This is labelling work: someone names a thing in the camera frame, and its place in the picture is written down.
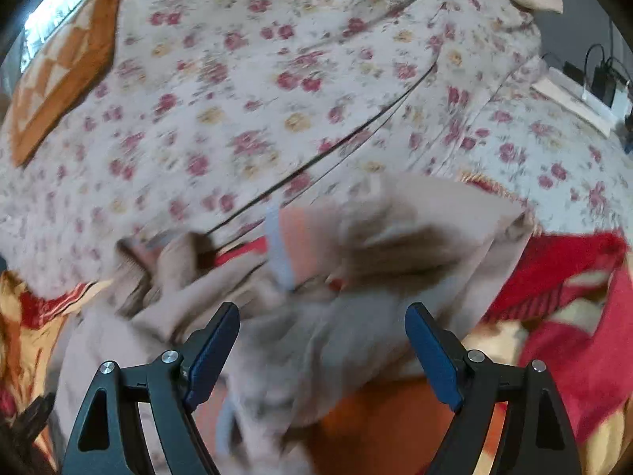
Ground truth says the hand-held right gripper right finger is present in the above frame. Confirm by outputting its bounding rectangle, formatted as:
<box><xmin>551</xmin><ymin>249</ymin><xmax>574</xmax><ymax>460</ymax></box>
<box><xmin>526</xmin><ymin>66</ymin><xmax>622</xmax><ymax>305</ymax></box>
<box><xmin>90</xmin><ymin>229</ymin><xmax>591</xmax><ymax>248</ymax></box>
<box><xmin>404</xmin><ymin>302</ymin><xmax>584</xmax><ymax>475</ymax></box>

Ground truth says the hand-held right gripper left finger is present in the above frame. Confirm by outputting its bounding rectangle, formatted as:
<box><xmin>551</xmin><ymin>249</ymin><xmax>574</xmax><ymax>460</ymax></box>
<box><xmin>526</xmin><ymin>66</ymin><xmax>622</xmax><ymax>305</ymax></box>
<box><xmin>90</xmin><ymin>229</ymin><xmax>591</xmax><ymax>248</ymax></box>
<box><xmin>62</xmin><ymin>302</ymin><xmax>241</xmax><ymax>475</ymax></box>

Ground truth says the beige garment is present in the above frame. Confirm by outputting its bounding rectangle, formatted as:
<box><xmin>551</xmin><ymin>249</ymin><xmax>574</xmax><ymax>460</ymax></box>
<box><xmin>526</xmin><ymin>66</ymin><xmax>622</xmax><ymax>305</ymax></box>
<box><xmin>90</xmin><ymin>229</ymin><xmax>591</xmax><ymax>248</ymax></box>
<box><xmin>52</xmin><ymin>173</ymin><xmax>537</xmax><ymax>475</ymax></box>

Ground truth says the red and yellow patterned blanket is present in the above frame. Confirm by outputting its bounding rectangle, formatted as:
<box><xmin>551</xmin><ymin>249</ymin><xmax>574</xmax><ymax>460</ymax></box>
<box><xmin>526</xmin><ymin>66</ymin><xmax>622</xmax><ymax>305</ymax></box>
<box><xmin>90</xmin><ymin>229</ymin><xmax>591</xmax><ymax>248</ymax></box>
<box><xmin>0</xmin><ymin>168</ymin><xmax>633</xmax><ymax>475</ymax></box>

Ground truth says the floral bed sheet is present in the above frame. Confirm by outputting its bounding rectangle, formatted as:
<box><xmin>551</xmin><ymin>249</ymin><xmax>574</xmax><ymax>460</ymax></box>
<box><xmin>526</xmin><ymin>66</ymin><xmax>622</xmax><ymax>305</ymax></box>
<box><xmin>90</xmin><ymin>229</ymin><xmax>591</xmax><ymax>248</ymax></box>
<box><xmin>0</xmin><ymin>0</ymin><xmax>633</xmax><ymax>298</ymax></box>

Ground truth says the orange checkered cushion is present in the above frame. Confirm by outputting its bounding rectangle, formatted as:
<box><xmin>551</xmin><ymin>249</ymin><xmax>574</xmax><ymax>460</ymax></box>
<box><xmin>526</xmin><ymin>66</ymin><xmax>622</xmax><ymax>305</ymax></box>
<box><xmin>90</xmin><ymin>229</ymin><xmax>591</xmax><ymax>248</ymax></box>
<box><xmin>10</xmin><ymin>0</ymin><xmax>132</xmax><ymax>166</ymax></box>

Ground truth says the bright window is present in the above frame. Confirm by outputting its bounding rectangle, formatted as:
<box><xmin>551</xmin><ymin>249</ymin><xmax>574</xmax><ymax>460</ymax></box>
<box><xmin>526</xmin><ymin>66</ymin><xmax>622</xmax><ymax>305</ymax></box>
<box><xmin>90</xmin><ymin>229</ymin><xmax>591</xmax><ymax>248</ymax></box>
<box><xmin>20</xmin><ymin>0</ymin><xmax>134</xmax><ymax>70</ymax></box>

